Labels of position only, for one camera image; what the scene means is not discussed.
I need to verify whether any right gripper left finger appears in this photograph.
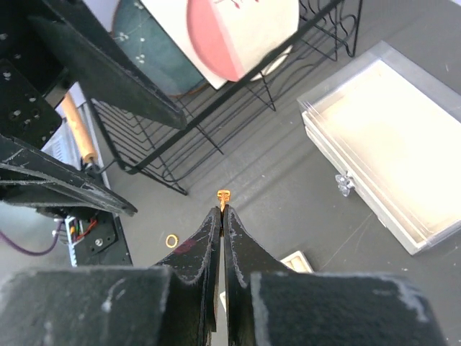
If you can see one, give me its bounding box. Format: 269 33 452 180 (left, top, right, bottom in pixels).
1 207 220 345

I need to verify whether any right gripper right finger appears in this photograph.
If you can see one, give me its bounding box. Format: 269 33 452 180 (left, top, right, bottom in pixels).
223 206 446 345

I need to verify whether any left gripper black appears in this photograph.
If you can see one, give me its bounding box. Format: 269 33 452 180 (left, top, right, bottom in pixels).
1 1 187 218

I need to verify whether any beige velvet jewelry tray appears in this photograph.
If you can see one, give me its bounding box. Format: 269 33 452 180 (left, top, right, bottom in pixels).
219 251 314 311

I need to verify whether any clear acrylic jewelry box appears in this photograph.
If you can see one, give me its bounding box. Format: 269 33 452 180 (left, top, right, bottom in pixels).
297 42 460 254

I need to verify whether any dark green round plate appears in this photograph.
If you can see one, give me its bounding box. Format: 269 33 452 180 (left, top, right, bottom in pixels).
112 1 207 97

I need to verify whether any square cream plate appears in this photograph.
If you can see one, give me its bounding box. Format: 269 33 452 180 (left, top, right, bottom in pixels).
138 0 231 91

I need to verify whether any round pink cream plate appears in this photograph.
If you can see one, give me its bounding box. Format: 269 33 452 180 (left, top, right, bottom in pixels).
187 0 300 81

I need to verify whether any black wire dish rack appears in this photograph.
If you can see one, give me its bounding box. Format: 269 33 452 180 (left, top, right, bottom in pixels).
82 1 364 195

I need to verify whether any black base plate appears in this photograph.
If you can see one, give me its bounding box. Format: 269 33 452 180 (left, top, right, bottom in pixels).
73 212 133 267

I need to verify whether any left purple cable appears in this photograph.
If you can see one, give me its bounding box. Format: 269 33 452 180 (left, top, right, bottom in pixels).
0 219 64 257

